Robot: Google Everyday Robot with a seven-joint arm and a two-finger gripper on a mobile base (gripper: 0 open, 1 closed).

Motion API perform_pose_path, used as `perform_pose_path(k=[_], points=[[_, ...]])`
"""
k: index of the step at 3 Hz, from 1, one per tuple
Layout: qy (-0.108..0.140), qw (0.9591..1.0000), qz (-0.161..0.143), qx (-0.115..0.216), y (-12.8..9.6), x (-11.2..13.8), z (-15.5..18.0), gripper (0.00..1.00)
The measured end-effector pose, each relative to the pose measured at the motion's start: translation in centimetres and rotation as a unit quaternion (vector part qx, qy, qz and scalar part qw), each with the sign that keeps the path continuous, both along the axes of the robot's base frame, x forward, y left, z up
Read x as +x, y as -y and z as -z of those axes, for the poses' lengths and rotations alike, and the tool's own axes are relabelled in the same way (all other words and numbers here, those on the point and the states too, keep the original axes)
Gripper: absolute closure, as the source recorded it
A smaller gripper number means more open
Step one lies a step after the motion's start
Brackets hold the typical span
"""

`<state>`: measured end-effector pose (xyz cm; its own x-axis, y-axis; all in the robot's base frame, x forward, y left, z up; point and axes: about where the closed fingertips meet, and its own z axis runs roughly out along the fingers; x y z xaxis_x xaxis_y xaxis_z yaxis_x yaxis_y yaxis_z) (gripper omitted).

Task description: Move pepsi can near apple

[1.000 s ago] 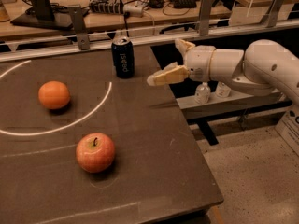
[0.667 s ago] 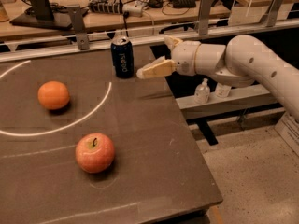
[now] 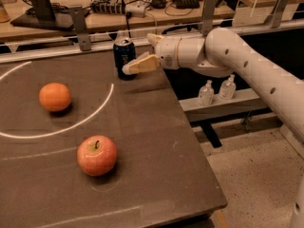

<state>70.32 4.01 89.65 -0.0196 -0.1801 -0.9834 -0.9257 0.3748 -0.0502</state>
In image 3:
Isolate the metal bracket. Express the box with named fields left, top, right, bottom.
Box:
left=201, top=0, right=217, bottom=36
left=68, top=5, right=91, bottom=51
left=264, top=0, right=289, bottom=29

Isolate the clear sanitizer bottle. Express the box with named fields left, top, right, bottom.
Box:
left=198, top=80, right=214, bottom=106
left=218, top=74, right=237, bottom=100

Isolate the left metal bracket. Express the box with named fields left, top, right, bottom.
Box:
left=68, top=5, right=91, bottom=51

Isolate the grey low shelf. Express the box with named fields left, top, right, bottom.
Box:
left=180, top=88, right=267, bottom=122

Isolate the middle metal bracket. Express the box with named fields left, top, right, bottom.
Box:
left=201, top=0, right=217, bottom=36

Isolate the metal rail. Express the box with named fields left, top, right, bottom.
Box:
left=0, top=19, right=304, bottom=65

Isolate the blue pepsi can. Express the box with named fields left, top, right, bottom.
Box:
left=113, top=36, right=136, bottom=80

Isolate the left clear sanitizer bottle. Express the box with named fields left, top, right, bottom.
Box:
left=198, top=80, right=214, bottom=106

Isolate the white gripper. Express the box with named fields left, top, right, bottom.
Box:
left=123, top=33, right=205, bottom=75

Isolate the grey power strip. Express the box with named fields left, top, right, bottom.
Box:
left=90, top=1, right=145, bottom=18

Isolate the red apple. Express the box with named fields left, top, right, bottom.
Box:
left=77, top=135, right=118, bottom=177

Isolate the right metal bracket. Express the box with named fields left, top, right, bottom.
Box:
left=264, top=0, right=289, bottom=29

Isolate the orange fruit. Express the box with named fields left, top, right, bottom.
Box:
left=39, top=83, right=71, bottom=112

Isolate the right clear sanitizer bottle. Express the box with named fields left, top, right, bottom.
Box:
left=218, top=74, right=237, bottom=100

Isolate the black monitor stand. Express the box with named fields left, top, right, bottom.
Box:
left=10, top=0, right=73, bottom=30

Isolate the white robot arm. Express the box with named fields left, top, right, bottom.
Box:
left=123, top=28, right=304, bottom=142

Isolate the black keyboard device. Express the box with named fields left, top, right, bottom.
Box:
left=174, top=0, right=200, bottom=9

